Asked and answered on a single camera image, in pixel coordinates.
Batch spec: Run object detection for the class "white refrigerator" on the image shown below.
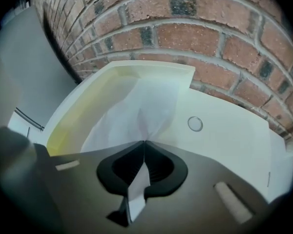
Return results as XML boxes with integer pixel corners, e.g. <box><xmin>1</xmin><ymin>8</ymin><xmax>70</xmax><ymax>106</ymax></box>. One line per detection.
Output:
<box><xmin>0</xmin><ymin>4</ymin><xmax>80</xmax><ymax>146</ymax></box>

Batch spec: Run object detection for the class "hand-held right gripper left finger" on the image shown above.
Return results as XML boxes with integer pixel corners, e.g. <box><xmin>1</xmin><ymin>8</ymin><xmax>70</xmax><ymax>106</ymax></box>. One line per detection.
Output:
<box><xmin>50</xmin><ymin>140</ymin><xmax>145</xmax><ymax>234</ymax></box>

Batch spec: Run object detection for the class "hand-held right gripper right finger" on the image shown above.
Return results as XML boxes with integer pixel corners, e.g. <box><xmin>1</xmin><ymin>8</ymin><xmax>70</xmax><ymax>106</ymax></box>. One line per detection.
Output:
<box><xmin>130</xmin><ymin>140</ymin><xmax>269</xmax><ymax>234</ymax></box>

